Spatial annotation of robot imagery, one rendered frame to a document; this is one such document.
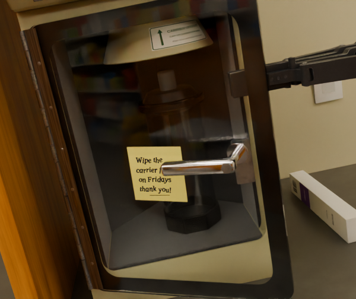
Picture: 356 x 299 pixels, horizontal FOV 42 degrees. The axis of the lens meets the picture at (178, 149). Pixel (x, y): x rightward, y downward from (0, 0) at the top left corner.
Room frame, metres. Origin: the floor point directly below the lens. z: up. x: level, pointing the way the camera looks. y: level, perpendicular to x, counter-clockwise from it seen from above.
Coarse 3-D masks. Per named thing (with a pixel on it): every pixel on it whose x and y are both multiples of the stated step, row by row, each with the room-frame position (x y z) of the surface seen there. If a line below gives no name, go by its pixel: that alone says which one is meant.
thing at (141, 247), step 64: (192, 0) 0.54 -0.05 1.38; (256, 0) 0.52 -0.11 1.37; (64, 64) 0.62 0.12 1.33; (128, 64) 0.58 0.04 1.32; (192, 64) 0.55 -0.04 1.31; (256, 64) 0.52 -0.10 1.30; (64, 128) 0.63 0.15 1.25; (128, 128) 0.59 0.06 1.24; (192, 128) 0.55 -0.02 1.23; (256, 128) 0.52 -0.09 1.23; (128, 192) 0.60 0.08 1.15; (192, 192) 0.56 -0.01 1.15; (256, 192) 0.53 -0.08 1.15; (128, 256) 0.61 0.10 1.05; (192, 256) 0.57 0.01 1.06; (256, 256) 0.53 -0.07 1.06
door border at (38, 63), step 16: (32, 32) 0.63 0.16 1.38; (32, 48) 0.63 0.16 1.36; (32, 64) 0.64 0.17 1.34; (48, 80) 0.63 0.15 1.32; (48, 96) 0.63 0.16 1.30; (48, 112) 0.64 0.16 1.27; (48, 128) 0.63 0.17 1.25; (64, 144) 0.63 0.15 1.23; (64, 160) 0.63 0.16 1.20; (64, 176) 0.64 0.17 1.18; (80, 208) 0.63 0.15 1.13; (80, 224) 0.63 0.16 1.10; (80, 240) 0.64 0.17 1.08; (96, 272) 0.63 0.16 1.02; (96, 288) 0.63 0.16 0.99
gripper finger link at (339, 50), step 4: (348, 44) 0.57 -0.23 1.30; (352, 44) 0.57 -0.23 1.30; (336, 48) 0.57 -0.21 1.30; (340, 48) 0.56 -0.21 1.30; (344, 48) 0.56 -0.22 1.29; (332, 52) 0.57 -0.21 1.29; (336, 52) 0.56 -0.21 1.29; (340, 52) 0.56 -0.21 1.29; (312, 56) 0.57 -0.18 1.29; (316, 56) 0.56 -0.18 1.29; (320, 56) 0.56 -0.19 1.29; (324, 56) 0.56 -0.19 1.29; (296, 60) 0.56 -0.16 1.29; (300, 60) 0.56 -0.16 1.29; (304, 60) 0.56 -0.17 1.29
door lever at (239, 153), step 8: (232, 144) 0.53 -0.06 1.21; (240, 144) 0.53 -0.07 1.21; (232, 152) 0.52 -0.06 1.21; (240, 152) 0.52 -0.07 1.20; (248, 152) 0.53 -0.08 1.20; (184, 160) 0.52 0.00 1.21; (192, 160) 0.51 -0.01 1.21; (200, 160) 0.51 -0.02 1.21; (208, 160) 0.50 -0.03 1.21; (216, 160) 0.49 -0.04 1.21; (224, 160) 0.49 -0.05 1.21; (232, 160) 0.49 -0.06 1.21; (240, 160) 0.53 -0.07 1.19; (168, 168) 0.51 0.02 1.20; (176, 168) 0.51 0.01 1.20; (184, 168) 0.51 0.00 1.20; (192, 168) 0.50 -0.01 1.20; (200, 168) 0.50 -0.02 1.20; (208, 168) 0.49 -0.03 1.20; (216, 168) 0.49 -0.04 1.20; (224, 168) 0.48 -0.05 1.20; (232, 168) 0.48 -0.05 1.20
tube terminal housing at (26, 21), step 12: (84, 0) 0.65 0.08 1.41; (96, 0) 0.65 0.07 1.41; (108, 0) 0.66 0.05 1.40; (120, 0) 0.66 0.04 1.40; (132, 0) 0.66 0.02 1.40; (144, 0) 0.66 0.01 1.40; (24, 12) 0.65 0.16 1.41; (36, 12) 0.65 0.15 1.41; (48, 12) 0.65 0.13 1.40; (60, 12) 0.65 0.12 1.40; (72, 12) 0.65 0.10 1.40; (84, 12) 0.65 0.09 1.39; (24, 24) 0.65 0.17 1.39
